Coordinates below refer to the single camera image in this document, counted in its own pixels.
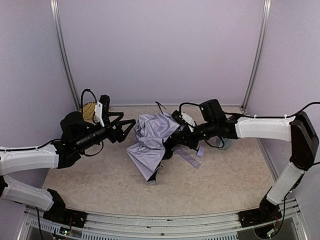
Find lavender folding umbrella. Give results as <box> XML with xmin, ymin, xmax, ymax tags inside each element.
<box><xmin>126</xmin><ymin>101</ymin><xmax>206</xmax><ymax>186</ymax></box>

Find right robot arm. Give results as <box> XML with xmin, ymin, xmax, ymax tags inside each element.
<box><xmin>164</xmin><ymin>99</ymin><xmax>319</xmax><ymax>206</ymax></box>

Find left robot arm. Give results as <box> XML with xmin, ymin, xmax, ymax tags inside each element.
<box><xmin>0</xmin><ymin>111</ymin><xmax>136</xmax><ymax>212</ymax></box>

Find yellow woven mat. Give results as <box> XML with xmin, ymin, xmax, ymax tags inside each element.
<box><xmin>78</xmin><ymin>102</ymin><xmax>97</xmax><ymax>123</ymax></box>

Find light blue mug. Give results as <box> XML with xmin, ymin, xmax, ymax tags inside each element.
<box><xmin>216</xmin><ymin>137</ymin><xmax>233</xmax><ymax>151</ymax></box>

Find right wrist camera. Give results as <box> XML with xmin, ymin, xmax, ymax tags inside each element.
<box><xmin>171</xmin><ymin>110</ymin><xmax>197</xmax><ymax>132</ymax></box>

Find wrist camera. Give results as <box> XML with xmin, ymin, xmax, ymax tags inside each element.
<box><xmin>94</xmin><ymin>94</ymin><xmax>110</xmax><ymax>128</ymax></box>
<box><xmin>171</xmin><ymin>110</ymin><xmax>197</xmax><ymax>132</ymax></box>

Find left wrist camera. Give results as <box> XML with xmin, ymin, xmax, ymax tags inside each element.
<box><xmin>94</xmin><ymin>94</ymin><xmax>110</xmax><ymax>128</ymax></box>

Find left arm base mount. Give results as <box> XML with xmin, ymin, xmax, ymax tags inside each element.
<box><xmin>43</xmin><ymin>208</ymin><xmax>88</xmax><ymax>229</ymax></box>

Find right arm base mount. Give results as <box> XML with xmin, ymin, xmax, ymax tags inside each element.
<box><xmin>238</xmin><ymin>208</ymin><xmax>283</xmax><ymax>228</ymax></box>

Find front aluminium rail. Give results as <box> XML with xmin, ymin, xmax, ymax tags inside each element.
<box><xmin>15</xmin><ymin>198</ymin><xmax>310</xmax><ymax>240</ymax></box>

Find left aluminium frame post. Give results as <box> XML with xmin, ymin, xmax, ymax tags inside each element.
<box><xmin>49</xmin><ymin>0</ymin><xmax>80</xmax><ymax>110</ymax></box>

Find aluminium frame post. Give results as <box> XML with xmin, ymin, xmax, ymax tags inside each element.
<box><xmin>49</xmin><ymin>0</ymin><xmax>80</xmax><ymax>110</ymax></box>
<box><xmin>241</xmin><ymin>0</ymin><xmax>272</xmax><ymax>112</ymax></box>

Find right aluminium frame post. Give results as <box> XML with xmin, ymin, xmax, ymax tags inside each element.
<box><xmin>241</xmin><ymin>0</ymin><xmax>272</xmax><ymax>112</ymax></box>

